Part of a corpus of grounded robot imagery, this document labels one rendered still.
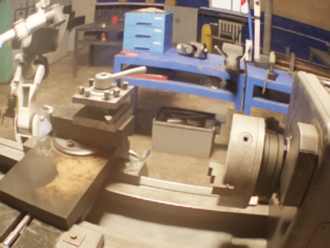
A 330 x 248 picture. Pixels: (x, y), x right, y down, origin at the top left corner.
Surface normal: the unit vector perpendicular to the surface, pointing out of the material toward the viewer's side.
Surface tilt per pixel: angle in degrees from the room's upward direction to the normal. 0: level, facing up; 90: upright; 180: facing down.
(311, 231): 90
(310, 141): 42
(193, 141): 90
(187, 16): 90
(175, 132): 90
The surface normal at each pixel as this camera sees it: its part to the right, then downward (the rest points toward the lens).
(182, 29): -0.26, 0.41
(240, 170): -0.23, 0.07
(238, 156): -0.18, -0.22
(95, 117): 0.05, -0.90
